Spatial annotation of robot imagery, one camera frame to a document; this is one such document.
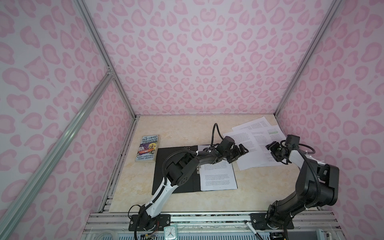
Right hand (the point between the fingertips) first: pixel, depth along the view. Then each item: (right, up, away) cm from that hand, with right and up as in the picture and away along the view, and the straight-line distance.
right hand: (270, 146), depth 94 cm
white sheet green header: (+2, +5, +14) cm, 15 cm away
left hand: (-15, -3, -3) cm, 16 cm away
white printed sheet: (-32, -17, -5) cm, 37 cm away
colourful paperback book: (-78, -3, +4) cm, 79 cm away
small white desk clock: (-58, -37, -24) cm, 73 cm away
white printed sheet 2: (+1, +15, +20) cm, 25 cm away
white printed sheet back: (-8, -8, +4) cm, 12 cm away
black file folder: (-48, -20, -8) cm, 53 cm away
